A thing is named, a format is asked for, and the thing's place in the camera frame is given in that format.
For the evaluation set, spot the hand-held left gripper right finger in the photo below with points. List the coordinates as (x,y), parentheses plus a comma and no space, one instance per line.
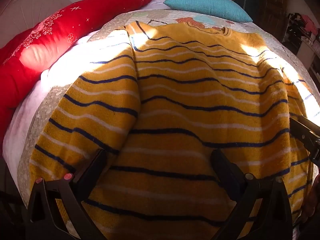
(222,167)

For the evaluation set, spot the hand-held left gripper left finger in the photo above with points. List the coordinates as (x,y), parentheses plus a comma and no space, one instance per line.
(93,168)

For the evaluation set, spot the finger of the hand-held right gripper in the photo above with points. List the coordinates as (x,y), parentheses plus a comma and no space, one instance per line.
(303,132)

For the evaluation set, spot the yellow striped sweater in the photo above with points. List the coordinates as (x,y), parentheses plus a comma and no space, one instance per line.
(187,105)

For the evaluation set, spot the cluttered shelf rack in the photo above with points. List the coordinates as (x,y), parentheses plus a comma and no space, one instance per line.
(300,45)

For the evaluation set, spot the pink cloth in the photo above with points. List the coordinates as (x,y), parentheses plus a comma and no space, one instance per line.
(310,23)

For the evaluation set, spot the long red pillow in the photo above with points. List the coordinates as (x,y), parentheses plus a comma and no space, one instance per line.
(50,42)

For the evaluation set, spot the dark wooden door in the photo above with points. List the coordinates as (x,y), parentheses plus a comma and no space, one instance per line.
(271,2)

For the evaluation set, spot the teal pillow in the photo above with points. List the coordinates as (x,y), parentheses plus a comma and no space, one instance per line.
(207,5)

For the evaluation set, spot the quilted patterned bedspread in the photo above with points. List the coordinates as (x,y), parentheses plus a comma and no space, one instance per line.
(160,15)

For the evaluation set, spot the beige rounded headboard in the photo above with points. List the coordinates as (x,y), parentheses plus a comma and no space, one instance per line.
(25,10)

